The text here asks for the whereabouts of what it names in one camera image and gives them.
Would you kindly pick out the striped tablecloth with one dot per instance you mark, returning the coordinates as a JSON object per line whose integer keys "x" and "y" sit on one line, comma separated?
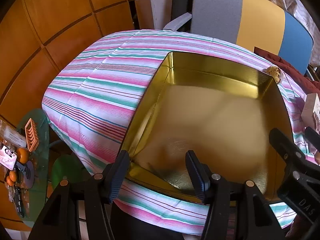
{"x": 100, "y": 92}

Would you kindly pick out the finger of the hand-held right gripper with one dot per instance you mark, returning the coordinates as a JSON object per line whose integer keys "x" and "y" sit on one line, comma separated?
{"x": 285, "y": 142}
{"x": 313, "y": 133}

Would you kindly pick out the wooden panelled cabinet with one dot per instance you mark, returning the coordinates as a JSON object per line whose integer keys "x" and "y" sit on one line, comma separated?
{"x": 50, "y": 17}

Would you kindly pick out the green stool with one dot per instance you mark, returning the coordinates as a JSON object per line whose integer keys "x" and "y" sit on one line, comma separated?
{"x": 66, "y": 172}

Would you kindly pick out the grey disc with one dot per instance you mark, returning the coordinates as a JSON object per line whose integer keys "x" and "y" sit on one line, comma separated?
{"x": 29, "y": 173}

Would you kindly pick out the orange plastic rack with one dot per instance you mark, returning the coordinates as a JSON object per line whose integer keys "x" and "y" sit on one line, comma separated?
{"x": 32, "y": 135}

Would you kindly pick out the gold tin container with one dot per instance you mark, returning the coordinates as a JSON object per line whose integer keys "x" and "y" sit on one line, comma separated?
{"x": 212, "y": 117}

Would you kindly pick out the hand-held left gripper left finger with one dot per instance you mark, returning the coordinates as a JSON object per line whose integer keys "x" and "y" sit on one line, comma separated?
{"x": 118, "y": 177}

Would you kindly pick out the green glass side table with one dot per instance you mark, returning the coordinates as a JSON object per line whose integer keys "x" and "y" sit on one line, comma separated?
{"x": 40, "y": 170}

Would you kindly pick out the clear labelled packet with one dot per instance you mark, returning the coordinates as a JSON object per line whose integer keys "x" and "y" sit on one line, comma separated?
{"x": 15, "y": 136}

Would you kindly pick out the large cream barcode box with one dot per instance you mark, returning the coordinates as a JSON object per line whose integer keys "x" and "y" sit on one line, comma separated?
{"x": 311, "y": 107}

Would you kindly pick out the dark red blanket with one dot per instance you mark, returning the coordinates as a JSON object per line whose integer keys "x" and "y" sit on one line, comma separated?
{"x": 295, "y": 72}

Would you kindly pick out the grey yellow blue chair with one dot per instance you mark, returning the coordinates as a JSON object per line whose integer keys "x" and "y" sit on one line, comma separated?
{"x": 215, "y": 7}

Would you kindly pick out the small orange fruit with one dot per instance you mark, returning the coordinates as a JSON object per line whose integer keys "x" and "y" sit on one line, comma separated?
{"x": 11, "y": 178}

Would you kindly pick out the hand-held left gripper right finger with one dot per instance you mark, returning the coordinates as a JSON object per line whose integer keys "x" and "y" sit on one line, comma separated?
{"x": 197, "y": 177}

